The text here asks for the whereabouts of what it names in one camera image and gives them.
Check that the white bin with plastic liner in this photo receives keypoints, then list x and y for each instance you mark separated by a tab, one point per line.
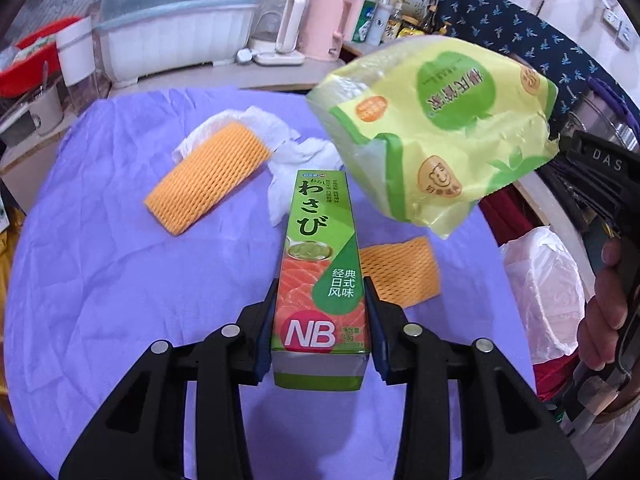
545	295

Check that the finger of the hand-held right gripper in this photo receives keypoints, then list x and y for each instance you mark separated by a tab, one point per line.
565	147

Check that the white crumpled tissue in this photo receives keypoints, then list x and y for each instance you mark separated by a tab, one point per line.
295	170

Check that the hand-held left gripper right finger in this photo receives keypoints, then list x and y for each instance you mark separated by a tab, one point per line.
377	342

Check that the white power plug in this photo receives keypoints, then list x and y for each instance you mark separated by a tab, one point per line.
243	55

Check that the large orange foam net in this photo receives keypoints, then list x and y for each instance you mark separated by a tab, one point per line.
205	180

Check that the person's right hand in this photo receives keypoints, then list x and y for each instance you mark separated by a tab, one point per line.
600	310

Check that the small orange foam net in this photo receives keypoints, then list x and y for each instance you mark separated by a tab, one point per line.
405	272

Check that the navy patterned cloth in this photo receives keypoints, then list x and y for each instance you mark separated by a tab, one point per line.
550	35

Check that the white glass kettle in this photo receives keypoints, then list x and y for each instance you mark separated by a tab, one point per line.
277	30

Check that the large steel steamer pot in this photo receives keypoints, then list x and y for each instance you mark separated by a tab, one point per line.
622	132

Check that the yellow green snack bag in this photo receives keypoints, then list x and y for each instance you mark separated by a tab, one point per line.
440	130

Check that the white blue bottle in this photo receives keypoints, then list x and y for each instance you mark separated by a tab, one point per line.
384	22

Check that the pink electric kettle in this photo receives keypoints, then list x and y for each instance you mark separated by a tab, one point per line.
330	22

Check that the white dish drainer with lid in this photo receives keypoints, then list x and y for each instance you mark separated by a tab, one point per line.
175	35

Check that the green wasabi box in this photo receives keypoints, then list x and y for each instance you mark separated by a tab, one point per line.
320	280

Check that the purple table cloth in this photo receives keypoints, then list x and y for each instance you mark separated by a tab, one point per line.
125	285

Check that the red plastic basin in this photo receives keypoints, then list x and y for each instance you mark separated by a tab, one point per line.
30	65

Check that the red curtain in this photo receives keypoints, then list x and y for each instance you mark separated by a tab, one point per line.
505	205

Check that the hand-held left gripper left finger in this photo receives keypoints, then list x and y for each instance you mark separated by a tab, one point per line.
262	347

